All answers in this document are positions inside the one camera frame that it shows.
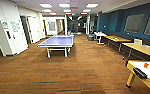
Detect white open door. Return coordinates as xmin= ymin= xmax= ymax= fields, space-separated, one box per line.
xmin=25 ymin=15 xmax=45 ymax=44

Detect grey round trash bin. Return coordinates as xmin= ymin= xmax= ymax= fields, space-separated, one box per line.
xmin=86 ymin=34 xmax=95 ymax=42

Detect blue ping-pong table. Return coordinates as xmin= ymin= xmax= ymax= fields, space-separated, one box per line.
xmin=36 ymin=34 xmax=75 ymax=58

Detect dark glass entrance doors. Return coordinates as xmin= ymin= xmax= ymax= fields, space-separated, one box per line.
xmin=66 ymin=15 xmax=88 ymax=34

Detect small white table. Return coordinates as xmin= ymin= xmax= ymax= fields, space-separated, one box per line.
xmin=93 ymin=31 xmax=107 ymax=44

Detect white door glass pane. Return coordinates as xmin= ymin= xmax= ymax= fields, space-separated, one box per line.
xmin=44 ymin=19 xmax=58 ymax=36

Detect ceiling light panel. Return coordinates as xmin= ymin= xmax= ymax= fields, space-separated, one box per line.
xmin=85 ymin=3 xmax=99 ymax=9
xmin=58 ymin=3 xmax=71 ymax=9
xmin=39 ymin=3 xmax=54 ymax=9

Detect light wooden chair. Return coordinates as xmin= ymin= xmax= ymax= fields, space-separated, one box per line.
xmin=133 ymin=38 xmax=144 ymax=46

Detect black card reader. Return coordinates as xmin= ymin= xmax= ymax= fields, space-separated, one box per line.
xmin=6 ymin=30 xmax=12 ymax=39

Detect yellow air hockey table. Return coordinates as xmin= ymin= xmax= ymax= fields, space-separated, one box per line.
xmin=125 ymin=59 xmax=150 ymax=94

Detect white wall sign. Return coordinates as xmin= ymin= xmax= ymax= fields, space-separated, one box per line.
xmin=10 ymin=21 xmax=20 ymax=33
xmin=2 ymin=21 xmax=9 ymax=29

